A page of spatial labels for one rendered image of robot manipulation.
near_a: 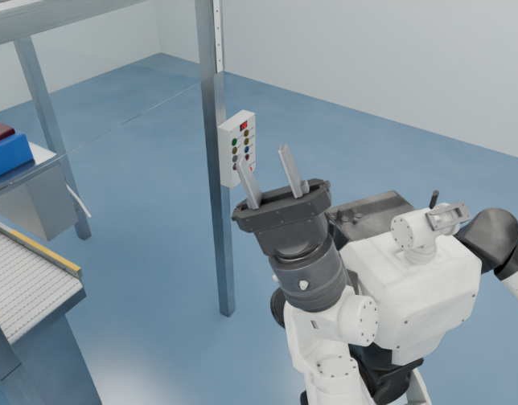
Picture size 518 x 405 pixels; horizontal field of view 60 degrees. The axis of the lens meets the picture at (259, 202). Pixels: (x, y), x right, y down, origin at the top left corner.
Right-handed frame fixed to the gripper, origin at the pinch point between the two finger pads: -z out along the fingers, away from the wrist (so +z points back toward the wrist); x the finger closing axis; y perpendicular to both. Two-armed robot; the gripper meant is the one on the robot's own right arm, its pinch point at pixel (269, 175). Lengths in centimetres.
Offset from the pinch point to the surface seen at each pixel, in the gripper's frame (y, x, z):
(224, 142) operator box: -103, -42, 26
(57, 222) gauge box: -46, -75, 15
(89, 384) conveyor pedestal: -61, -123, 92
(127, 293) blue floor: -125, -138, 96
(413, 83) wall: -343, 45, 101
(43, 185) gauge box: -45, -70, 4
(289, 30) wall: -399, -46, 31
